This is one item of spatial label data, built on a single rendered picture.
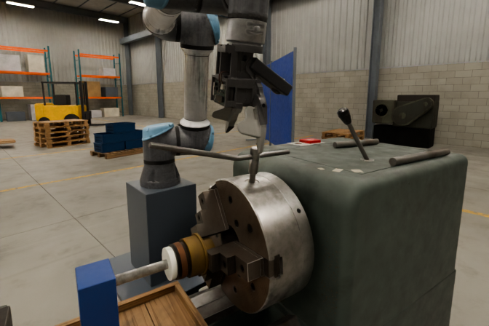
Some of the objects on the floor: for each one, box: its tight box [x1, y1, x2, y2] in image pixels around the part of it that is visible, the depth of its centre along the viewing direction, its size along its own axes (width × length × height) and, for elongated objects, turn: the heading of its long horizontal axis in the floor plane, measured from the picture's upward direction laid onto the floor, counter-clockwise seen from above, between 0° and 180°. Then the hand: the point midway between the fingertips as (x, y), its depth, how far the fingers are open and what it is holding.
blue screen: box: [246, 47, 297, 146], centre depth 751 cm, size 412×80×235 cm
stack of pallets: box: [33, 119, 90, 148], centre depth 868 cm, size 126×86×73 cm
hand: (244, 142), depth 62 cm, fingers open, 14 cm apart
